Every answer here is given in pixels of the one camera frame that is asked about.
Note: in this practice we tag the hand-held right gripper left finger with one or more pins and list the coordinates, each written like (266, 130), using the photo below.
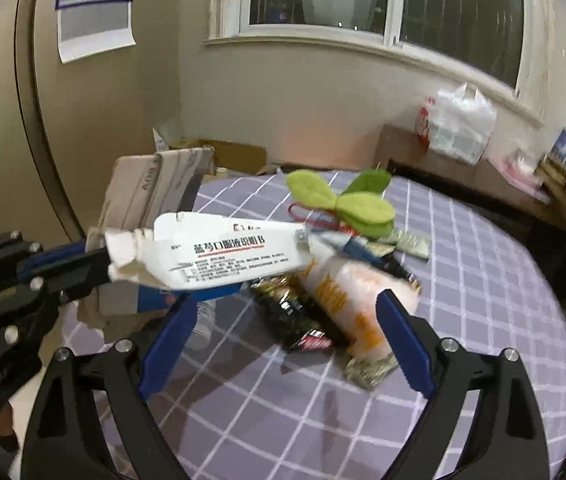
(168, 350)

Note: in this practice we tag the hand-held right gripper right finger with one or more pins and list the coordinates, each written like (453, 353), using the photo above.
(405, 345)

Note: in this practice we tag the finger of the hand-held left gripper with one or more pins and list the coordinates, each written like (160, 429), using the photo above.
(85, 291)
(63, 262)

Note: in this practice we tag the white orange plastic packet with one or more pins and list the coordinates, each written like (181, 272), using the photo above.
(348, 300)

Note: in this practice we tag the white printed paper leaflet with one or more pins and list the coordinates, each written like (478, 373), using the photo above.
(223, 255)

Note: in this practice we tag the black snack packet red label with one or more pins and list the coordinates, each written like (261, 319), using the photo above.
(288, 320)

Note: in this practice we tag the small silver foil packet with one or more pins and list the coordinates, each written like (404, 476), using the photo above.
(370, 372)

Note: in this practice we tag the dark green foil packet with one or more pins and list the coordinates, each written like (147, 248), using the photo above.
(408, 245)

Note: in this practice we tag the checked purple tablecloth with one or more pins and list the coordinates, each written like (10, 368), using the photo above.
(488, 285)

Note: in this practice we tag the open cardboard box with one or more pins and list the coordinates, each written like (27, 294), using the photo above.
(133, 185)

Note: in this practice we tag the blue black pen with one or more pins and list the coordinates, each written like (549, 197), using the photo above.
(353, 247)

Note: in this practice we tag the green plush leaves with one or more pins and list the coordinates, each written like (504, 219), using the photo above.
(363, 212)

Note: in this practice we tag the red paper clip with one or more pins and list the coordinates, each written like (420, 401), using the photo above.
(313, 217)

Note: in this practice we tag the small tape roll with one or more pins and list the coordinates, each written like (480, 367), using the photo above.
(221, 171)

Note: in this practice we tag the dark wooden cabinet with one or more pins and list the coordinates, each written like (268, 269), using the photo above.
(413, 150)

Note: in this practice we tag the pink packet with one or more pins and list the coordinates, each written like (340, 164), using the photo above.
(518, 167)

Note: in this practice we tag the white plastic bag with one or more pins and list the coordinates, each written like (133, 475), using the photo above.
(458, 125)

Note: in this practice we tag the white framed window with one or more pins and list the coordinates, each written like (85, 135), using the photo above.
(463, 10)

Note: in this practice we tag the plain white wall paper sheet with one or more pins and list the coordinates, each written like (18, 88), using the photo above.
(95, 30)

